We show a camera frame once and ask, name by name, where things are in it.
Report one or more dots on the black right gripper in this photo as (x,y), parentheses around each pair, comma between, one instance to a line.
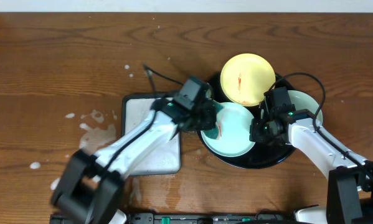
(254,135)

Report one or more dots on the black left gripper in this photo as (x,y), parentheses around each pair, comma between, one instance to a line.
(205,116)

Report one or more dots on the light blue plate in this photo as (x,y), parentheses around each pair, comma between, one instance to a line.
(233,127)

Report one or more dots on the pale green plate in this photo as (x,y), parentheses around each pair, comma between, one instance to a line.
(305,105)

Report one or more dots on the green yellow sponge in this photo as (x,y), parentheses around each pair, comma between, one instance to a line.
(214,133)

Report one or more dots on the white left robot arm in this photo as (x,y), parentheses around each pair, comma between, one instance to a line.
(91,186)

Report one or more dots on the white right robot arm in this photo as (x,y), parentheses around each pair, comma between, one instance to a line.
(349,175)

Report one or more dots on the yellow plate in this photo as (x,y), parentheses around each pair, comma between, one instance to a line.
(245,78)

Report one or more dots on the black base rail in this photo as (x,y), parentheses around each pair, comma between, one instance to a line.
(187,218)

